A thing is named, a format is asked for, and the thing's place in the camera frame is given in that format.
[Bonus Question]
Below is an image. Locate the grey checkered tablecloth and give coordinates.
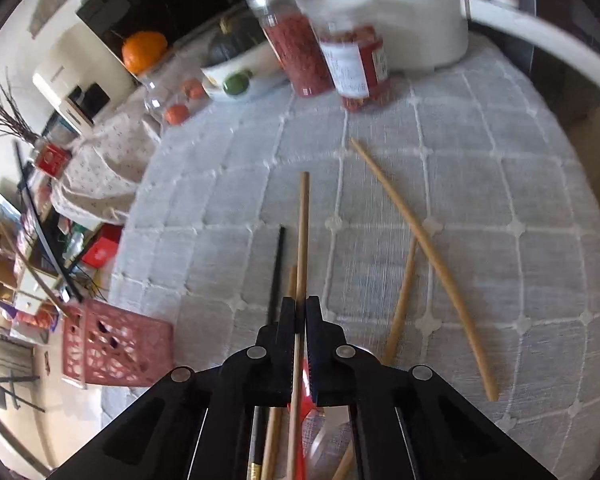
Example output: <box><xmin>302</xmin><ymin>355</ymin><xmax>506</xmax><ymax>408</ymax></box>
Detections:
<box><xmin>109</xmin><ymin>35</ymin><xmax>600</xmax><ymax>479</ymax></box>

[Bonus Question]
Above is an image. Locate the pink plastic utensil basket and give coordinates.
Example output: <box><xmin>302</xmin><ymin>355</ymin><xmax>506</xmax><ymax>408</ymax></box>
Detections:
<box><xmin>61</xmin><ymin>299</ymin><xmax>174</xmax><ymax>387</ymax></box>

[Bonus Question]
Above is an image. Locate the white bowl with plate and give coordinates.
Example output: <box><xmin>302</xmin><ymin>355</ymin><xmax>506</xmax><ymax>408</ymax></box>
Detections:
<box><xmin>201</xmin><ymin>42</ymin><xmax>288</xmax><ymax>103</ymax></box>

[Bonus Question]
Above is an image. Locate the red tea tin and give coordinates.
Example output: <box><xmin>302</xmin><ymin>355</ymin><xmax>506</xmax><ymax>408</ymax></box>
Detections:
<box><xmin>34</xmin><ymin>143</ymin><xmax>72</xmax><ymax>179</ymax></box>

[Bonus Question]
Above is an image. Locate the tall red goji jar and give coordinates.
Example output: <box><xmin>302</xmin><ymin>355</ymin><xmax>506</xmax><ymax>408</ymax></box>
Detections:
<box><xmin>246</xmin><ymin>0</ymin><xmax>332</xmax><ymax>98</ymax></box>

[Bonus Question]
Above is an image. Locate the white electric cooking pot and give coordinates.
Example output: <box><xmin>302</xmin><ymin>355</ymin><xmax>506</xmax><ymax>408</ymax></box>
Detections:
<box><xmin>300</xmin><ymin>0</ymin><xmax>600</xmax><ymax>88</ymax></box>

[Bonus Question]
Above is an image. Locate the black chopstick gold tip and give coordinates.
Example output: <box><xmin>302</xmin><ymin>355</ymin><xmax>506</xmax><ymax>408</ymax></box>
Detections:
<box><xmin>248</xmin><ymin>226</ymin><xmax>286</xmax><ymax>479</ymax></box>

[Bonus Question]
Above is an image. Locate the red plastic spoon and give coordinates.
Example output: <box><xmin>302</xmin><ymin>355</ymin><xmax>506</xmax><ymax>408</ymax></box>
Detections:
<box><xmin>294</xmin><ymin>360</ymin><xmax>325</xmax><ymax>480</ymax></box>

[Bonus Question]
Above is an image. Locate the brown wooden chopstick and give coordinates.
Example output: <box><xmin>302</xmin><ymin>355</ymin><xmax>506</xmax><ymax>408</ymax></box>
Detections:
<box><xmin>260</xmin><ymin>264</ymin><xmax>297</xmax><ymax>480</ymax></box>

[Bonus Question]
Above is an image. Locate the cream air fryer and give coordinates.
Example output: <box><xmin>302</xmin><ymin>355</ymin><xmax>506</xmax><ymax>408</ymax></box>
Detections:
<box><xmin>32</xmin><ymin>24</ymin><xmax>135</xmax><ymax>138</ymax></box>

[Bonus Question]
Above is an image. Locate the red cardboard box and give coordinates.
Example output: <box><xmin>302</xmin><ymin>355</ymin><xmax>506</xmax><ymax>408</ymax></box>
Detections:
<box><xmin>81</xmin><ymin>224</ymin><xmax>123</xmax><ymax>269</ymax></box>

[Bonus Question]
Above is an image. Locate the grey refrigerator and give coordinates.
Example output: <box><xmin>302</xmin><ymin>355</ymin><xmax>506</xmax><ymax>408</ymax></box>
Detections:
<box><xmin>469</xmin><ymin>0</ymin><xmax>600</xmax><ymax>127</ymax></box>

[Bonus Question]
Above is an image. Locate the short red labelled jar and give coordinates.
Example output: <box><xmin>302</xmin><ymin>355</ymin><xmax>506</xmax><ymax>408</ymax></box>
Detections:
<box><xmin>312</xmin><ymin>12</ymin><xmax>390</xmax><ymax>112</ymax></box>

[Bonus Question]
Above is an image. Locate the green lime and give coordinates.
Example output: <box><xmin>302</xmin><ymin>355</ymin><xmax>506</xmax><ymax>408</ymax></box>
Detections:
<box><xmin>222</xmin><ymin>72</ymin><xmax>250</xmax><ymax>96</ymax></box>

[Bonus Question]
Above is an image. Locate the pale bamboo chopstick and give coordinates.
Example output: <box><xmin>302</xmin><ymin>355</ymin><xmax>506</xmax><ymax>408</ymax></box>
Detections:
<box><xmin>286</xmin><ymin>171</ymin><xmax>310</xmax><ymax>479</ymax></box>

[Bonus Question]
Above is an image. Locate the orange fruit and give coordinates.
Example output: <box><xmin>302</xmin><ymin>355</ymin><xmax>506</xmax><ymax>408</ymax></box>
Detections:
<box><xmin>122</xmin><ymin>32</ymin><xmax>169</xmax><ymax>75</ymax></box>

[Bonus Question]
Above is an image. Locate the long curved bamboo chopstick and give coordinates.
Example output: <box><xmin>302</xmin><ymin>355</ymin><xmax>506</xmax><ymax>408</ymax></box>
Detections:
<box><xmin>350</xmin><ymin>139</ymin><xmax>500</xmax><ymax>402</ymax></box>

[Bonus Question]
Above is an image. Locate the small persimmon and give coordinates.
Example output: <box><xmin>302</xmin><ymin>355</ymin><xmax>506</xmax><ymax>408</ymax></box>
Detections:
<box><xmin>163</xmin><ymin>103</ymin><xmax>189</xmax><ymax>126</ymax></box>

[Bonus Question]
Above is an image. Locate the clear glass jar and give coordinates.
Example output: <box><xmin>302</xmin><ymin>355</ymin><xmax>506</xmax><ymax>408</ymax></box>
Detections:
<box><xmin>140</xmin><ymin>55</ymin><xmax>207</xmax><ymax>122</ymax></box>

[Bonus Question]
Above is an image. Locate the floral cloth cover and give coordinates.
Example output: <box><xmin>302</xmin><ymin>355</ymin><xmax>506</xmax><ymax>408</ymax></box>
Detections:
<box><xmin>50</xmin><ymin>101</ymin><xmax>161</xmax><ymax>226</ymax></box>

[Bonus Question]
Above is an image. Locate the dry twig bouquet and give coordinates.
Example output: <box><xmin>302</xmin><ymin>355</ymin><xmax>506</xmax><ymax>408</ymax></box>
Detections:
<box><xmin>0</xmin><ymin>79</ymin><xmax>40</xmax><ymax>146</ymax></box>

